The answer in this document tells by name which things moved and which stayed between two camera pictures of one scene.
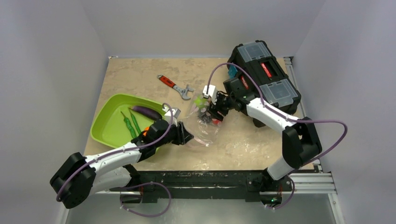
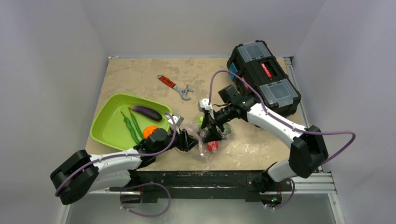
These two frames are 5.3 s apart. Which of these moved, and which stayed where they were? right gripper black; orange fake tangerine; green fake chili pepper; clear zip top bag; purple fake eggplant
Moved: clear zip top bag; right gripper black
Stayed: purple fake eggplant; orange fake tangerine; green fake chili pepper
